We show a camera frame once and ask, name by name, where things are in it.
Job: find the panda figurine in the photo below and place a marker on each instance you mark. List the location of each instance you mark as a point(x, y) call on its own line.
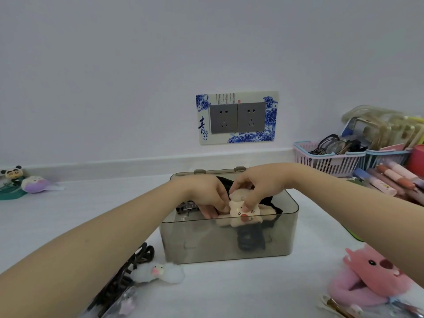
point(13, 173)

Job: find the person's left forearm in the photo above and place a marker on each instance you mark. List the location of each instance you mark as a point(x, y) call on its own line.
point(99, 248)

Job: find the beige bear plush clip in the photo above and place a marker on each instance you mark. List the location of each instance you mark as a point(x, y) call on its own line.
point(245, 217)

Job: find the grey wall socket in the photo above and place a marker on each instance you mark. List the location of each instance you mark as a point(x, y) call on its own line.
point(223, 119)
point(251, 116)

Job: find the transparent grey storage box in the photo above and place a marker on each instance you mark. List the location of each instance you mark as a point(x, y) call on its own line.
point(205, 241)

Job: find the person's left hand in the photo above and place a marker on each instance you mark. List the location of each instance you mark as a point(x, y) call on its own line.
point(208, 195)

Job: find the red round tin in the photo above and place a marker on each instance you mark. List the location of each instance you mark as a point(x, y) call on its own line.
point(417, 162)

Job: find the blue floral socket frame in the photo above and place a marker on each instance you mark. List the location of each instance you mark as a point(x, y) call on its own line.
point(202, 135)

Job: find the pink beaver plush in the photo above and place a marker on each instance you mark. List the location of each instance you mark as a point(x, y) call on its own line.
point(364, 264)

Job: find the green desk mat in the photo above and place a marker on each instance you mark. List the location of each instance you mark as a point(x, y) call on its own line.
point(352, 235)

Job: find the black fabric bow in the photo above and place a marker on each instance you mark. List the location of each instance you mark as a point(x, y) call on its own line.
point(225, 183)

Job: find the blue plastic basket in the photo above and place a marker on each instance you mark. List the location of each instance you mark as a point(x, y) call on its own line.
point(387, 158)

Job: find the dark framed eyeglasses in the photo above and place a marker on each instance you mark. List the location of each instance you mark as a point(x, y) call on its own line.
point(331, 144)

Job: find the white fluffy plush clip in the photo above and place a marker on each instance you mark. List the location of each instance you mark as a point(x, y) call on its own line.
point(165, 274)

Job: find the pink plastic basket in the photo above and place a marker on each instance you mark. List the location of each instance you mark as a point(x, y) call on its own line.
point(331, 165)

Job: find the person's right forearm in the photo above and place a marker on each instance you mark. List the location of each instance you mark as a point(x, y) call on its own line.
point(364, 211)

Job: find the purple white plush ball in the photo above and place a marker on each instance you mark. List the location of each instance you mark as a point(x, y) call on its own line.
point(34, 184)

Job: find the person's right hand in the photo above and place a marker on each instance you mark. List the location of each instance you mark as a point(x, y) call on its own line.
point(271, 178)

